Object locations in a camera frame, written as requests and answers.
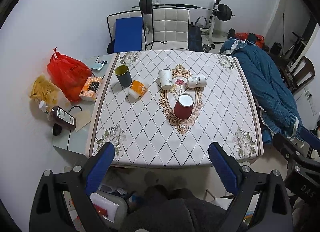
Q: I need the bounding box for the dark red ribbed paper cup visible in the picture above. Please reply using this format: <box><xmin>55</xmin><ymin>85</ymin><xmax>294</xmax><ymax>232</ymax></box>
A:
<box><xmin>174</xmin><ymin>93</ymin><xmax>194</xmax><ymax>120</ymax></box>

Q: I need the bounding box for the orange and white cup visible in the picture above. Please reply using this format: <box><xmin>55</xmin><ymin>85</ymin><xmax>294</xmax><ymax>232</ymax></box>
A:
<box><xmin>129</xmin><ymin>77</ymin><xmax>150</xmax><ymax>99</ymax></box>

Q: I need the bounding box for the white floral paper cup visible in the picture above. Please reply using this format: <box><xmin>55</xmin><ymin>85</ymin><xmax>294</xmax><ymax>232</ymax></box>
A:
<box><xmin>187</xmin><ymin>74</ymin><xmax>207</xmax><ymax>88</ymax></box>

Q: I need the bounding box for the dark green cup yellow inside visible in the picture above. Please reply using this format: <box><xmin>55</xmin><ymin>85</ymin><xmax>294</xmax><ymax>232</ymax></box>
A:
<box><xmin>114</xmin><ymin>65</ymin><xmax>132</xmax><ymax>87</ymax></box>

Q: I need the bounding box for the plain white paper cup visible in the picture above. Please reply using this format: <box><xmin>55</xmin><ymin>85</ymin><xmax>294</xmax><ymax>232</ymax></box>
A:
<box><xmin>158</xmin><ymin>69</ymin><xmax>172</xmax><ymax>91</ymax></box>

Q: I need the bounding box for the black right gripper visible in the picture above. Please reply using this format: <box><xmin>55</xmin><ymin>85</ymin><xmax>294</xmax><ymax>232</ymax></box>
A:
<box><xmin>272</xmin><ymin>133</ymin><xmax>319</xmax><ymax>204</ymax></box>

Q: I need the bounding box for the white bag under table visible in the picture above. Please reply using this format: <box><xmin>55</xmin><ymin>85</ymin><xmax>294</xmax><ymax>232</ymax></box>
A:
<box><xmin>90</xmin><ymin>191</ymin><xmax>127</xmax><ymax>225</ymax></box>

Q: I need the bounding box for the brown sauce bottle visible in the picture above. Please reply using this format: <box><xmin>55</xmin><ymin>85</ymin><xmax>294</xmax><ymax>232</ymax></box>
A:
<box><xmin>49</xmin><ymin>106</ymin><xmax>76</xmax><ymax>131</ymax></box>

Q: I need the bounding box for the blue quilted jacket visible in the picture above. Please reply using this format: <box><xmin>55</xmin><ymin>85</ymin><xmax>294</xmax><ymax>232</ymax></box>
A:
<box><xmin>220</xmin><ymin>38</ymin><xmax>303</xmax><ymax>139</ymax></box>

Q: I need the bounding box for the beige paper napkin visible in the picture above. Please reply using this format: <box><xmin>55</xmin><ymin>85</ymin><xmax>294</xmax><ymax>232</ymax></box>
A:
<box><xmin>73</xmin><ymin>110</ymin><xmax>91</xmax><ymax>132</ymax></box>

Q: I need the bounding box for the small white-capped bottle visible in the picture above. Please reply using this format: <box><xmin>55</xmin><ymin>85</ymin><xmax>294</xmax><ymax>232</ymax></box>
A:
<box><xmin>39</xmin><ymin>100</ymin><xmax>49</xmax><ymax>114</ymax></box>

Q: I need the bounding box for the yellow snack bag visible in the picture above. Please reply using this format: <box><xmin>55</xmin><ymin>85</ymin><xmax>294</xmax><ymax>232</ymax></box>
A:
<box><xmin>29</xmin><ymin>74</ymin><xmax>60</xmax><ymax>105</ymax></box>

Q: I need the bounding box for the orange tissue pack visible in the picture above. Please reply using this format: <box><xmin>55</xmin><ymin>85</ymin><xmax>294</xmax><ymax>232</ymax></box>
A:
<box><xmin>79</xmin><ymin>77</ymin><xmax>103</xmax><ymax>102</ymax></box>

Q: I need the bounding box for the red plastic bag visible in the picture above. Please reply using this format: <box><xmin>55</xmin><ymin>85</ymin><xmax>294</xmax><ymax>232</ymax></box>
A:
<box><xmin>47</xmin><ymin>48</ymin><xmax>92</xmax><ymax>103</ymax></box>

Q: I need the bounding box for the dark wooden chair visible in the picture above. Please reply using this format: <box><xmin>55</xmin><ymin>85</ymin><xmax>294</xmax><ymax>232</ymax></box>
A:
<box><xmin>282</xmin><ymin>56</ymin><xmax>316</xmax><ymax>95</ymax></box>

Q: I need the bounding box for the floral diamond-pattern tablecloth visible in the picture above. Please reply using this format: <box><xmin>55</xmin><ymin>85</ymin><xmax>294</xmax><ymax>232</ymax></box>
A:
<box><xmin>85</xmin><ymin>51</ymin><xmax>264</xmax><ymax>168</ymax></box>

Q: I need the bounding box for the light blue booklet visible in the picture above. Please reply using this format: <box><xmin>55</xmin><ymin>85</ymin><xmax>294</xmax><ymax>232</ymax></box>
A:
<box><xmin>90</xmin><ymin>60</ymin><xmax>107</xmax><ymax>71</ymax></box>

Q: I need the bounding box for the blue board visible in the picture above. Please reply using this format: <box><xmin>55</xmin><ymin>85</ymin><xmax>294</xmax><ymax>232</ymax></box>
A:
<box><xmin>114</xmin><ymin>16</ymin><xmax>143</xmax><ymax>53</ymax></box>

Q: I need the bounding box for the white padded chair left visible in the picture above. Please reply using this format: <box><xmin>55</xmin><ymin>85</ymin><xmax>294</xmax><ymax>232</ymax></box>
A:
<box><xmin>106</xmin><ymin>10</ymin><xmax>146</xmax><ymax>51</ymax></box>

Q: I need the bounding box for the white padded chair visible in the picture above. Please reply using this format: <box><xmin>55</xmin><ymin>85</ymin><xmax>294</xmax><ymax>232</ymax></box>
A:
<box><xmin>106</xmin><ymin>10</ymin><xmax>146</xmax><ymax>51</ymax></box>
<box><xmin>146</xmin><ymin>7</ymin><xmax>189</xmax><ymax>51</ymax></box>

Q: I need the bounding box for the barbell with black weights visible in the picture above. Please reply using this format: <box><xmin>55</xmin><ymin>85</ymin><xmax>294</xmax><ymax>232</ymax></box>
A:
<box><xmin>132</xmin><ymin>0</ymin><xmax>235</xmax><ymax>21</ymax></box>

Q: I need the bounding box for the white padded chair right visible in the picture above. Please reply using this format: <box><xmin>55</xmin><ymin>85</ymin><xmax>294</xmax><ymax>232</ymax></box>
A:
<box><xmin>146</xmin><ymin>7</ymin><xmax>189</xmax><ymax>51</ymax></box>

